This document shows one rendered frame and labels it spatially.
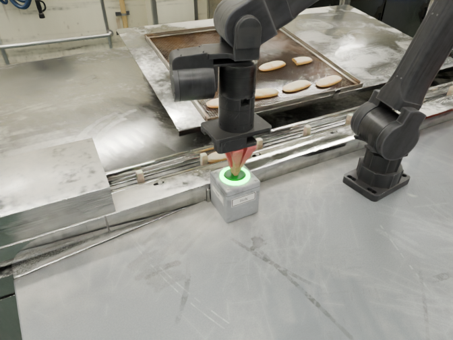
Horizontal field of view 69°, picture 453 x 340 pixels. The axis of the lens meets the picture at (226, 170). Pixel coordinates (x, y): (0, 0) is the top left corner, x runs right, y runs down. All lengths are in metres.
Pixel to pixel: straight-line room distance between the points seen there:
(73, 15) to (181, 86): 3.88
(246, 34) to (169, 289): 0.38
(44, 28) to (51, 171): 3.73
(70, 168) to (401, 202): 0.63
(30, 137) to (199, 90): 0.62
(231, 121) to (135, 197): 0.23
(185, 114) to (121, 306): 0.47
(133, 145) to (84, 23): 3.54
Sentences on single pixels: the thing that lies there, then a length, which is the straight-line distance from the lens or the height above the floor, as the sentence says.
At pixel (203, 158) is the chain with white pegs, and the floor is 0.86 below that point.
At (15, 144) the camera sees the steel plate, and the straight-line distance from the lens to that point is 1.00.
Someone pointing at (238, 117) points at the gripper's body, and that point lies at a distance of 0.51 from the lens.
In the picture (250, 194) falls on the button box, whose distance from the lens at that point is 0.60.
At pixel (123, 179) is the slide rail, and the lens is 0.70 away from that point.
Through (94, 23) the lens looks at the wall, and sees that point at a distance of 4.36.
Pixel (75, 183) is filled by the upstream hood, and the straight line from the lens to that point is 0.60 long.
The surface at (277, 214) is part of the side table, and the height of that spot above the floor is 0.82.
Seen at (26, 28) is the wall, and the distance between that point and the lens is 4.34.
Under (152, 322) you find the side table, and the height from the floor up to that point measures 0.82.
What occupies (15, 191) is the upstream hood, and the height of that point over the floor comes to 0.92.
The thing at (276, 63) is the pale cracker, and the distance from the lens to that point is 1.07.
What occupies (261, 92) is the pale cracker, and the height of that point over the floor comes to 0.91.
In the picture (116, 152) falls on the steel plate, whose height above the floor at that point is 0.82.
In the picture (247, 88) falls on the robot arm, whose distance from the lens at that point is 0.49.
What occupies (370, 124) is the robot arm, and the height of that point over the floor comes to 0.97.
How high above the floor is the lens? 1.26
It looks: 36 degrees down
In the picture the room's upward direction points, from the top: straight up
